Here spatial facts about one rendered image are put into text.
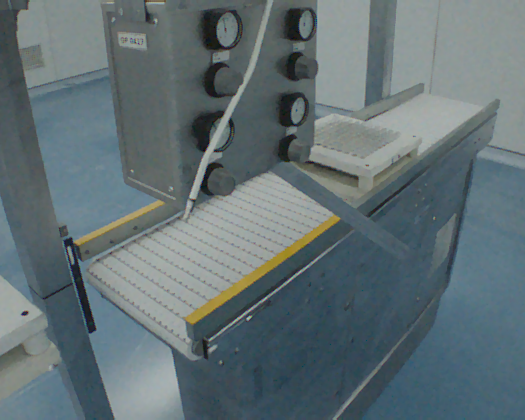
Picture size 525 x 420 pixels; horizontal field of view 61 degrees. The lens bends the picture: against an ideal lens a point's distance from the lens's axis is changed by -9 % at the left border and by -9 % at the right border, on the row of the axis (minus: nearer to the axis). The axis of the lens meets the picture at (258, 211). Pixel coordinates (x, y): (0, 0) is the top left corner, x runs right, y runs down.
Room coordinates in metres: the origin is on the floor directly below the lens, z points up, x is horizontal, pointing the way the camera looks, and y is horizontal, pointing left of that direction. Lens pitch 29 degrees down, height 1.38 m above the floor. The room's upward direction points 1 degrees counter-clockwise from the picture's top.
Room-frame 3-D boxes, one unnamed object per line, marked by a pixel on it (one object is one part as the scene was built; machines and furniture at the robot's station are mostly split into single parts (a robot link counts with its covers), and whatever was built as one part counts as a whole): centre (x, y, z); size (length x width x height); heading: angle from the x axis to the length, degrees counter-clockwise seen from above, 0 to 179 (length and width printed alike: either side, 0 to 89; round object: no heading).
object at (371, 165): (0.98, -0.20, 1.01); 0.25 x 0.24 x 0.02; 48
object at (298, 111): (0.53, -0.04, 1.22); 0.04 x 0.01 x 0.04; 139
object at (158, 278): (1.04, -0.25, 0.92); 1.35 x 0.25 x 0.05; 139
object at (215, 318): (0.94, -0.35, 0.96); 1.32 x 0.02 x 0.03; 139
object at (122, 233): (1.12, -0.14, 0.96); 1.32 x 0.02 x 0.03; 139
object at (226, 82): (0.44, 0.03, 1.28); 0.03 x 0.02 x 0.04; 139
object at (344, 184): (0.98, -0.20, 0.96); 0.24 x 0.24 x 0.02; 48
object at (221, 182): (0.43, 0.04, 1.18); 0.03 x 0.02 x 0.04; 139
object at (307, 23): (0.54, -0.05, 1.31); 0.04 x 0.01 x 0.04; 139
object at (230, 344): (1.04, -0.25, 0.88); 1.30 x 0.29 x 0.10; 139
